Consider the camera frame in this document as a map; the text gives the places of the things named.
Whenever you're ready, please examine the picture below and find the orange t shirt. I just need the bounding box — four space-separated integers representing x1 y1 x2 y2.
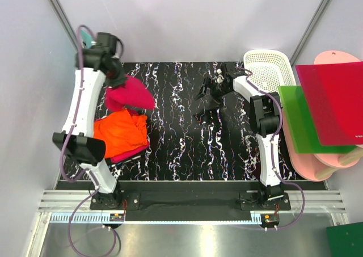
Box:
94 108 149 162

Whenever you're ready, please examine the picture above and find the white plastic basket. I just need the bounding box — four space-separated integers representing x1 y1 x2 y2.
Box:
242 49 296 100

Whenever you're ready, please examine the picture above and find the white slotted cable duct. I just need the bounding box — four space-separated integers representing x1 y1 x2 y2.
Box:
49 213 332 225

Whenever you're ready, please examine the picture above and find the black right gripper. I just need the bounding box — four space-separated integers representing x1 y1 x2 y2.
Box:
194 77 231 111

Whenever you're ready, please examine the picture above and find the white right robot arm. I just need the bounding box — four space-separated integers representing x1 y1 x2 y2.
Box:
195 62 284 210

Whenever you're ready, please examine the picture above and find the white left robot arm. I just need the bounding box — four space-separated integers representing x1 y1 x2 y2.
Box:
52 32 126 209

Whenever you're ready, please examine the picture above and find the dark green board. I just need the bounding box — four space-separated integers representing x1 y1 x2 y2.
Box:
326 222 363 257

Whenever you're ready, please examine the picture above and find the red translucent plastic sheet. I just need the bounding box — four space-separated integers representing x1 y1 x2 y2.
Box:
296 61 362 146

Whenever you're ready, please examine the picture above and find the pink round stool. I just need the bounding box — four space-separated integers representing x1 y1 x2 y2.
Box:
282 50 362 182

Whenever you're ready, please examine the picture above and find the aluminium rail frame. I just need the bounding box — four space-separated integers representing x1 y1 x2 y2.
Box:
39 190 345 213

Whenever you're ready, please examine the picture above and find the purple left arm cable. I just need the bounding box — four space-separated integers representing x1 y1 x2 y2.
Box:
58 25 125 255

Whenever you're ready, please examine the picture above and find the green translucent plastic sheet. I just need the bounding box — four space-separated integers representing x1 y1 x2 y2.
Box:
278 86 355 154

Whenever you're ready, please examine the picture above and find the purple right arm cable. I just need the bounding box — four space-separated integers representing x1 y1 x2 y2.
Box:
237 67 306 230

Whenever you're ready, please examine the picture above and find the magenta folded t shirt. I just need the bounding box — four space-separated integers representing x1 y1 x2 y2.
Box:
105 145 149 165

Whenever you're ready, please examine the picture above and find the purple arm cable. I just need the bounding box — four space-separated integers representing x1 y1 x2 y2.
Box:
58 25 125 255
237 67 306 230

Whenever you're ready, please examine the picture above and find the red t shirt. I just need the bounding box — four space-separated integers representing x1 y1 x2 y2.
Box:
105 75 155 112

